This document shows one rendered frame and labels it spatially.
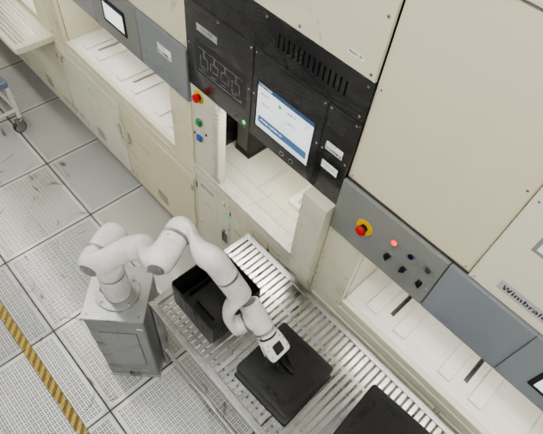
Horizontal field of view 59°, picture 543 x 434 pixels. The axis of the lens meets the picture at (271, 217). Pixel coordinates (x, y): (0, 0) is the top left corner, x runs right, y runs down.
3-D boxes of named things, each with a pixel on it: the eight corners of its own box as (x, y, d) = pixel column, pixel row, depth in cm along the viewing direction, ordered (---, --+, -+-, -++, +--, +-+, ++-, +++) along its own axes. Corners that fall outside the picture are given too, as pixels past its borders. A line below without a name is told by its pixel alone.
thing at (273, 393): (233, 375, 202) (234, 363, 192) (281, 328, 216) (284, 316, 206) (283, 428, 192) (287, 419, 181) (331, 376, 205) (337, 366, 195)
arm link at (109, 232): (90, 278, 202) (76, 248, 183) (114, 244, 213) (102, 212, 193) (115, 288, 200) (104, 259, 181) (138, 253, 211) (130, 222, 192)
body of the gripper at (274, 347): (262, 343, 183) (275, 365, 187) (280, 325, 188) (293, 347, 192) (252, 338, 190) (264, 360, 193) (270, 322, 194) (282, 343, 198)
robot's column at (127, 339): (110, 375, 272) (78, 319, 211) (121, 327, 289) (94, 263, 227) (160, 377, 273) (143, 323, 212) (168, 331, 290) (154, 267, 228)
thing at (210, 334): (221, 266, 232) (221, 247, 218) (259, 306, 221) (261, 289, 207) (172, 300, 220) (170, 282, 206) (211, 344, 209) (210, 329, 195)
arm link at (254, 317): (252, 339, 185) (274, 329, 184) (236, 313, 181) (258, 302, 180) (252, 327, 193) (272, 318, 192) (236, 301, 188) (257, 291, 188)
